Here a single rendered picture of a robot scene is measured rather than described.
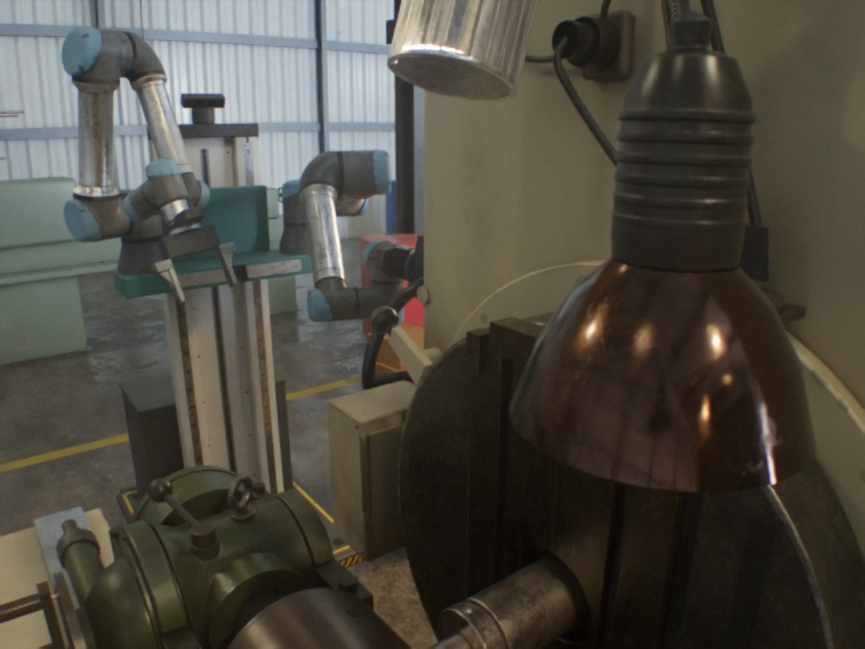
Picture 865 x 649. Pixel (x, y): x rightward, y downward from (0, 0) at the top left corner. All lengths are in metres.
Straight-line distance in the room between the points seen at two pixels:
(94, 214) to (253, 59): 9.01
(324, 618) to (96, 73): 1.44
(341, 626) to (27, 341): 5.63
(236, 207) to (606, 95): 1.61
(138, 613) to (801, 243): 0.75
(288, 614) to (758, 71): 0.64
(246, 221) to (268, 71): 8.73
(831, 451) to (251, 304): 1.93
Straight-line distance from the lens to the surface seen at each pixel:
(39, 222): 6.04
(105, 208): 1.85
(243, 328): 2.31
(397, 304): 1.20
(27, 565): 1.97
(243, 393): 2.38
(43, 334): 6.16
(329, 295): 1.46
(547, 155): 0.73
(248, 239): 2.17
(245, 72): 10.70
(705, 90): 0.29
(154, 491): 0.84
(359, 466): 0.99
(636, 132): 0.29
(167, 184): 1.62
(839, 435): 0.58
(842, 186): 0.57
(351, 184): 1.69
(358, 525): 1.06
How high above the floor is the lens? 1.73
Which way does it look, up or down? 16 degrees down
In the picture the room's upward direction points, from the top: straight up
